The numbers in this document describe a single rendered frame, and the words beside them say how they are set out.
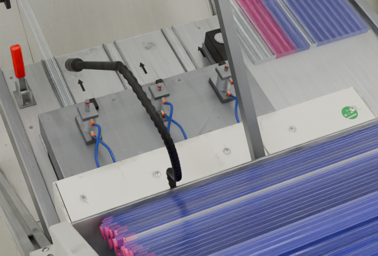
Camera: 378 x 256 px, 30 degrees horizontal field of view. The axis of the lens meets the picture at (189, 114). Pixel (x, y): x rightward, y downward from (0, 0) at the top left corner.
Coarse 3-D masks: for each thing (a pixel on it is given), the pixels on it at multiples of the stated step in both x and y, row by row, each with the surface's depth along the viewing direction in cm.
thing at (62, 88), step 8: (24, 0) 126; (24, 8) 125; (32, 16) 124; (32, 24) 123; (32, 32) 123; (40, 32) 122; (40, 40) 120; (40, 48) 119; (48, 48) 119; (48, 56) 118; (48, 64) 117; (56, 72) 116; (56, 80) 115; (64, 88) 114; (64, 96) 113; (64, 104) 113; (72, 104) 112
